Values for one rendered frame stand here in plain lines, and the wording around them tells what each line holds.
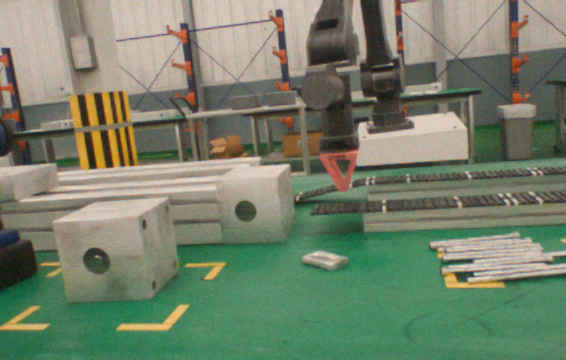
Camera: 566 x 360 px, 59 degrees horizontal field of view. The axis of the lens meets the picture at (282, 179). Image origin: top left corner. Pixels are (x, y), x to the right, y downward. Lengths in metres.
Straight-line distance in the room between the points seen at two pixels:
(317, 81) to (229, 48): 8.00
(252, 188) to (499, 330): 0.38
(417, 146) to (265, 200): 0.65
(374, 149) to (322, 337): 0.87
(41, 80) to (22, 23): 1.07
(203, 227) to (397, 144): 0.67
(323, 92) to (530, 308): 0.46
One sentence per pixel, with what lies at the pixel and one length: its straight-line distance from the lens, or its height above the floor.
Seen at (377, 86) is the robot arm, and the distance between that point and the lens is 1.30.
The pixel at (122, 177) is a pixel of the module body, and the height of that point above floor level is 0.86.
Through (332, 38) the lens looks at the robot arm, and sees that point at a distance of 0.88.
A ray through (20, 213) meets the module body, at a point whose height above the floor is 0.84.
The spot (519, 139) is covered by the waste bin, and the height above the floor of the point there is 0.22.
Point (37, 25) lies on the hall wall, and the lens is 10.50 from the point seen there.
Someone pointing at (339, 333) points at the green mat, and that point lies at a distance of 0.46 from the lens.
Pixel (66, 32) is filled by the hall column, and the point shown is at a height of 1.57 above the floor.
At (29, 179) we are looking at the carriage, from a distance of 0.90.
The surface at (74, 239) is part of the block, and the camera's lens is 0.60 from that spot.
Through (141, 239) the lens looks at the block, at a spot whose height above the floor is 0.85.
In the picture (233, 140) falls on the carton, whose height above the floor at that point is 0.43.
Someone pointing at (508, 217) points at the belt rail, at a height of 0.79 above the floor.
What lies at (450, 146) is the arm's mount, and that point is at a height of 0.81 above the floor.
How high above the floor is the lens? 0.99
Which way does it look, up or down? 10 degrees down
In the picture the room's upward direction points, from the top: 6 degrees counter-clockwise
